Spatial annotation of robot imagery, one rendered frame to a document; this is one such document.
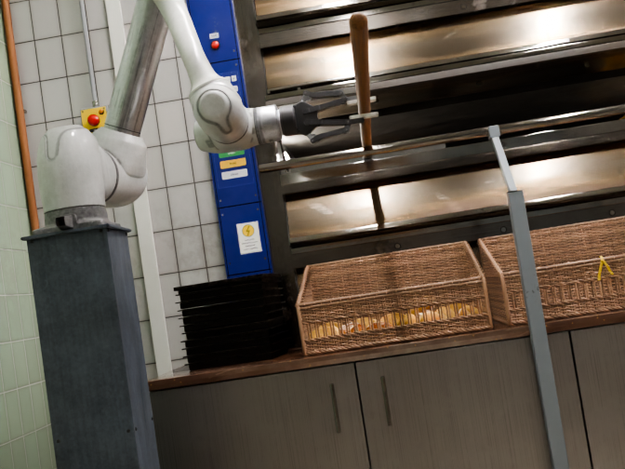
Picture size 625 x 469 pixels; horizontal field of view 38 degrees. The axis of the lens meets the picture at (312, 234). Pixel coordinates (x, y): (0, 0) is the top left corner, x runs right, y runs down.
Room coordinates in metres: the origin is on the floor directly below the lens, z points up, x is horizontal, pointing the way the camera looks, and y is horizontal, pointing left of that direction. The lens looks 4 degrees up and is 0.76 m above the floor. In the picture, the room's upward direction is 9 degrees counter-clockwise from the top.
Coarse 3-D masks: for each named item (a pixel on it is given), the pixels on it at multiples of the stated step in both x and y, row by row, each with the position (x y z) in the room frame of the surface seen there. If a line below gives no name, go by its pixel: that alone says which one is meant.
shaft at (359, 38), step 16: (352, 16) 1.39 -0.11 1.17; (352, 32) 1.42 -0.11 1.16; (352, 48) 1.54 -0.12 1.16; (368, 48) 1.58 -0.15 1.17; (368, 64) 1.69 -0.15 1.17; (368, 80) 1.82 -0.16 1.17; (368, 96) 1.98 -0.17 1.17; (368, 112) 2.18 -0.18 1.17; (368, 128) 2.44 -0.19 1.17; (368, 144) 2.75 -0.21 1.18
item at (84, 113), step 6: (90, 108) 3.13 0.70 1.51; (96, 108) 3.13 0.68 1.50; (102, 108) 3.12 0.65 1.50; (108, 108) 3.14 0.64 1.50; (84, 114) 3.13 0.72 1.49; (96, 114) 3.13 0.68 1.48; (102, 114) 3.12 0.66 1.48; (84, 120) 3.13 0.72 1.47; (102, 120) 3.12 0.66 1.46; (84, 126) 3.13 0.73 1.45; (90, 126) 3.13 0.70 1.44; (96, 126) 3.13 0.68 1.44; (102, 126) 3.12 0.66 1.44
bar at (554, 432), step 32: (480, 128) 2.73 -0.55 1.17; (512, 128) 2.72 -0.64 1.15; (288, 160) 2.78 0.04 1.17; (320, 160) 2.77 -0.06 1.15; (512, 192) 2.50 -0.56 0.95; (512, 224) 2.51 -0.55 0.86; (544, 320) 2.50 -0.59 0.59; (544, 352) 2.50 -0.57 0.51; (544, 384) 2.50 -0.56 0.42; (544, 416) 2.52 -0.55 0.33
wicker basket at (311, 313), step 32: (384, 256) 3.10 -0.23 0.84; (416, 256) 3.08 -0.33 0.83; (448, 256) 3.07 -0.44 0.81; (320, 288) 3.09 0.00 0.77; (352, 288) 3.08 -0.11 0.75; (384, 288) 3.06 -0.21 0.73; (416, 288) 2.63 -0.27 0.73; (448, 288) 2.62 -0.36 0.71; (480, 288) 2.61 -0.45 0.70; (320, 320) 2.65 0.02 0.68; (352, 320) 2.65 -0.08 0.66; (384, 320) 2.64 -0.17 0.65; (416, 320) 2.63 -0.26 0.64; (448, 320) 2.62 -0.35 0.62; (480, 320) 2.61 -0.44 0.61; (320, 352) 2.65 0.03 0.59
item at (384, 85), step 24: (576, 48) 2.93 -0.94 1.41; (600, 48) 2.92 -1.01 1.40; (624, 48) 2.92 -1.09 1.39; (456, 72) 2.96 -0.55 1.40; (480, 72) 2.95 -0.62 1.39; (504, 72) 2.98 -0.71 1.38; (528, 72) 3.01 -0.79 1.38; (552, 72) 3.05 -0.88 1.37; (576, 72) 3.08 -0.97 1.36; (384, 96) 3.05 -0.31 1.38; (408, 96) 3.08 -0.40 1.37; (432, 96) 3.12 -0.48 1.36
